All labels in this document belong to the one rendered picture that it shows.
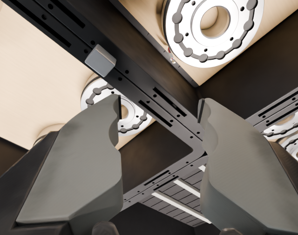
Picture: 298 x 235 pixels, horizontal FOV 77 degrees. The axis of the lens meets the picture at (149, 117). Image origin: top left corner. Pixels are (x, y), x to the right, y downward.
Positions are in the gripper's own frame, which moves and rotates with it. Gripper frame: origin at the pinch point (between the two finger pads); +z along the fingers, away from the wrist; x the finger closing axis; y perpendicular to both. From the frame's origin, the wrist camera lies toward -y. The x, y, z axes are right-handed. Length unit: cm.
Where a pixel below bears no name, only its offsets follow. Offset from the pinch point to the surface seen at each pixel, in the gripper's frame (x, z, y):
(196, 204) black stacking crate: 12.6, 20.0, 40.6
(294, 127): 21.9, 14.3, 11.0
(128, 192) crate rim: -3.2, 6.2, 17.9
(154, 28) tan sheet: -0.6, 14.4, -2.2
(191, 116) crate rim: 3.4, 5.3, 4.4
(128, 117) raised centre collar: -3.7, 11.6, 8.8
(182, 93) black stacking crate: 2.8, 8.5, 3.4
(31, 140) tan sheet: -21.6, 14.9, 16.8
